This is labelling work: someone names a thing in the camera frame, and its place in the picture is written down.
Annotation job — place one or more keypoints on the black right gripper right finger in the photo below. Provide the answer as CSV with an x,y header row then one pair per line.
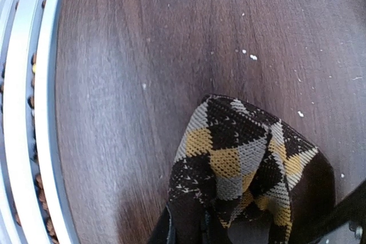
x,y
212,231

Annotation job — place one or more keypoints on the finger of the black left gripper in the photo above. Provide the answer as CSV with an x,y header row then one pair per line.
x,y
351,209

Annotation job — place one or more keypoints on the aluminium front rail frame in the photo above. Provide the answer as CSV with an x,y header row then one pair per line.
x,y
34,204

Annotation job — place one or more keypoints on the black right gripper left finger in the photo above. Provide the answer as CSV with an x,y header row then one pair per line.
x,y
164,231

